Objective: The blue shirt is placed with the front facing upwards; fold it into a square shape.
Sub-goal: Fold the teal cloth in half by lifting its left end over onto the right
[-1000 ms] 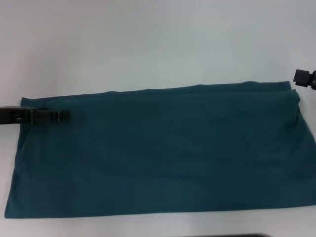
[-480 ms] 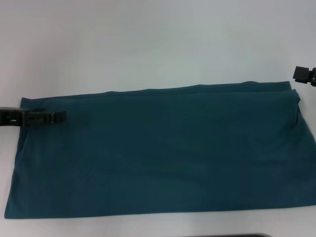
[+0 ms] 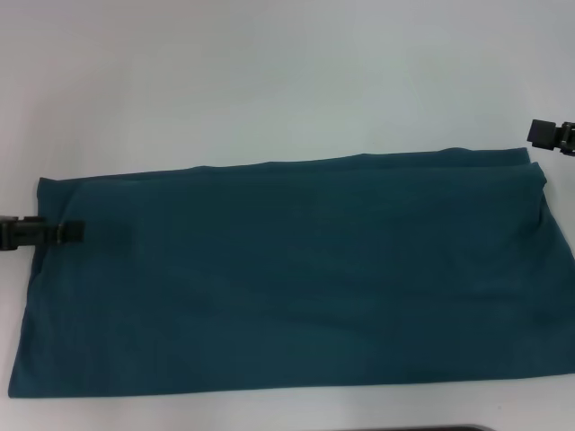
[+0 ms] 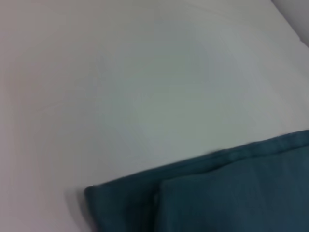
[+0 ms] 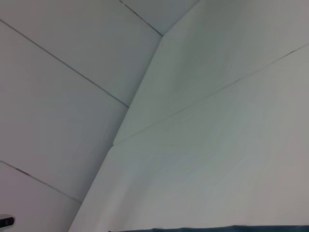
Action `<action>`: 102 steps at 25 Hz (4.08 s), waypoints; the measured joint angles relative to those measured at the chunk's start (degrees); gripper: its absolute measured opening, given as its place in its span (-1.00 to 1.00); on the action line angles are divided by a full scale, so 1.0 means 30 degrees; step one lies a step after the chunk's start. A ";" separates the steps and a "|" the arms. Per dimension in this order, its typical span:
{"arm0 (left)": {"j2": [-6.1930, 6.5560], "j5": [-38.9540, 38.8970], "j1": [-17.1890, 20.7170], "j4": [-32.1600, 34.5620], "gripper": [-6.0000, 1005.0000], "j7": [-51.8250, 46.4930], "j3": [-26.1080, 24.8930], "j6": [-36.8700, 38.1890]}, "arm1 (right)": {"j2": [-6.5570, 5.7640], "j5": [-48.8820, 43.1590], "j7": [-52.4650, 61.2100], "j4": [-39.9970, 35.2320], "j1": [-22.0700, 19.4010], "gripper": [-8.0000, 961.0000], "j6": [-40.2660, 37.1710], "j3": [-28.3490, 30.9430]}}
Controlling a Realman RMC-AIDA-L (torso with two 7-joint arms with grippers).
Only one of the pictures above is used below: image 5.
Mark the teal FREE print t-shirt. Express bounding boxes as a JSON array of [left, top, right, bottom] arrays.
[[148, 224, 309, 232]]

